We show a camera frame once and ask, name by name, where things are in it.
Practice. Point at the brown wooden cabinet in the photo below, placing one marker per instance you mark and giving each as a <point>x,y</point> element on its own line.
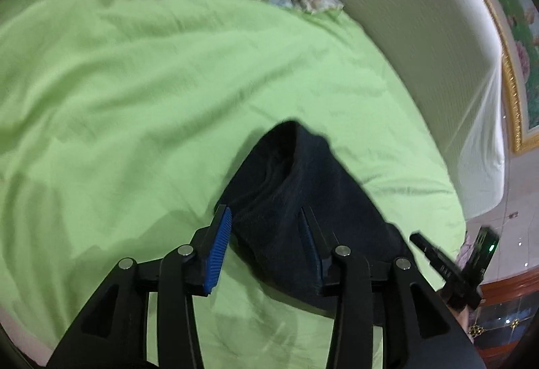
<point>509,306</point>

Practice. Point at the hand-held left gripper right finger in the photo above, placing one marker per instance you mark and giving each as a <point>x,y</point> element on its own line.
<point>310,244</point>

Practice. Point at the gold framed floral painting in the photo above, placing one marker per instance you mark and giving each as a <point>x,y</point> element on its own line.
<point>516,57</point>

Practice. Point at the green bed sheet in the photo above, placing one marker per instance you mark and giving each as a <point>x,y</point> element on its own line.
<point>139,108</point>

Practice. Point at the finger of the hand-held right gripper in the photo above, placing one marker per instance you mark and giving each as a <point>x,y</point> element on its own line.
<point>433,257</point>

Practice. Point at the white padded headboard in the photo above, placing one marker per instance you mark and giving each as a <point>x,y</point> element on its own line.
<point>425,49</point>

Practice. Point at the black pants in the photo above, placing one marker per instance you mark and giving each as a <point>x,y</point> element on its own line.
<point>294,200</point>

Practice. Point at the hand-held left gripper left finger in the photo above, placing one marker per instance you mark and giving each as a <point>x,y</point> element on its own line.
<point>219,251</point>

